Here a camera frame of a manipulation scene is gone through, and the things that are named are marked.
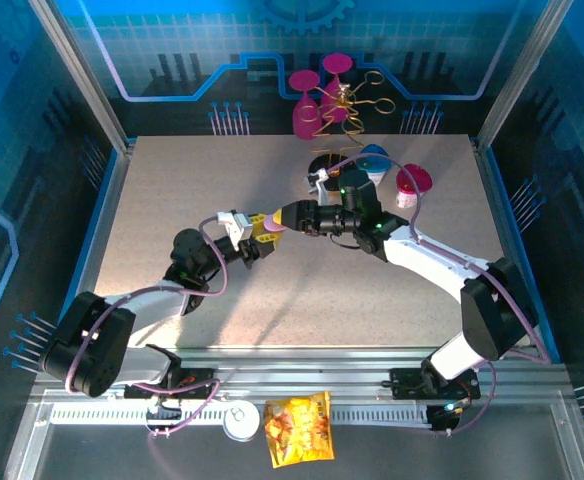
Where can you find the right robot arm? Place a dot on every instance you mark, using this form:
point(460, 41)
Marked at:
point(497, 310)

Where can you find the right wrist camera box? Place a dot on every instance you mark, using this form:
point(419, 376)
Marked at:
point(318, 181)

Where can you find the magenta wine glass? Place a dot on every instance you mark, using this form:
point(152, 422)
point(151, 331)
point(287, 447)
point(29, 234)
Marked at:
point(306, 120)
point(338, 63)

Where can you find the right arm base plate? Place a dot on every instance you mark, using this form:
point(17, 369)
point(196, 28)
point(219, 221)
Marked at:
point(404, 385)

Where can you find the silver tin can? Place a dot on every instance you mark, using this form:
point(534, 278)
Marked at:
point(242, 422)

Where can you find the aluminium frame post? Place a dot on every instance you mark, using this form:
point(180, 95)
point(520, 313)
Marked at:
point(521, 75)
point(85, 75)

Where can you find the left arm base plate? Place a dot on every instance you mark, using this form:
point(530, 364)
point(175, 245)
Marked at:
point(199, 392)

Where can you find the aluminium front rail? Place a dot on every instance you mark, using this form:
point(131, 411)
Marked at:
point(297, 372)

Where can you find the white cup blue lid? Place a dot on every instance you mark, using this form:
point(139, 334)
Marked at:
point(378, 155)

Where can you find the aluminium table side rail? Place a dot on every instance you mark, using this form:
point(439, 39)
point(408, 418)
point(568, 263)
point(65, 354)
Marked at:
point(112, 200)
point(496, 200)

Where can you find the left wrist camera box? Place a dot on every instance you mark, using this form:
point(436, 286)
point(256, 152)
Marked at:
point(234, 226)

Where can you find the white cup pink lid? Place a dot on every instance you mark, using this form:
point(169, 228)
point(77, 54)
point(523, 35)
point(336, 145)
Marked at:
point(413, 180)

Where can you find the yellow snack bag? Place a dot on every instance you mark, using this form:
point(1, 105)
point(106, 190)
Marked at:
point(299, 430)

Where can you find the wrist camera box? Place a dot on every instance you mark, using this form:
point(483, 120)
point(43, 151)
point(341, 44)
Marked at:
point(318, 181)
point(234, 226)

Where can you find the purple earbud charging case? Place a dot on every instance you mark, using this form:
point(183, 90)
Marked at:
point(273, 222)

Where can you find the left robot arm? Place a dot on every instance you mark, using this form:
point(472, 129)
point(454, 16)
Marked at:
point(92, 345)

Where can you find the black connector box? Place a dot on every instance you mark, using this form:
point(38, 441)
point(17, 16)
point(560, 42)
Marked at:
point(442, 417)

